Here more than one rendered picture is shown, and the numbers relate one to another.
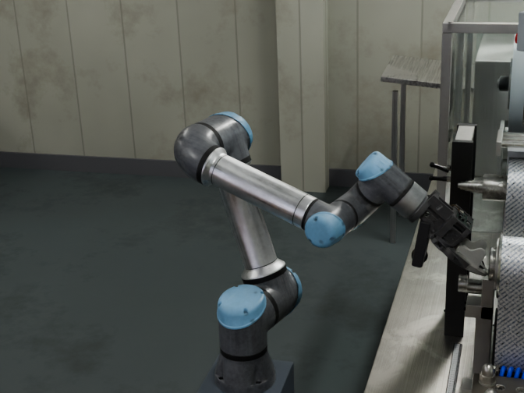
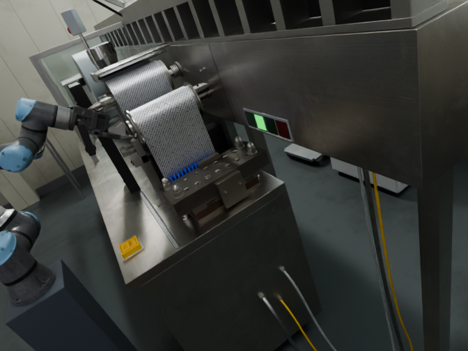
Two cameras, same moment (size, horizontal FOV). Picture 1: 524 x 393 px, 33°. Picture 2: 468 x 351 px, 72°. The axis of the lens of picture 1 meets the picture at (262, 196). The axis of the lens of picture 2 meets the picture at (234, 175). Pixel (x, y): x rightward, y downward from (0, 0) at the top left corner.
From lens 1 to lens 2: 0.80 m
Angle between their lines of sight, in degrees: 34
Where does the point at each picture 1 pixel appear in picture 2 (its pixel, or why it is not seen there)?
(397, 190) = (50, 113)
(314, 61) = not seen: outside the picture
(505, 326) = (158, 155)
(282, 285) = (21, 221)
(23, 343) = not seen: outside the picture
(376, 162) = (24, 102)
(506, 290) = (147, 136)
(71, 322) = not seen: outside the picture
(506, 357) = (168, 171)
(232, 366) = (19, 287)
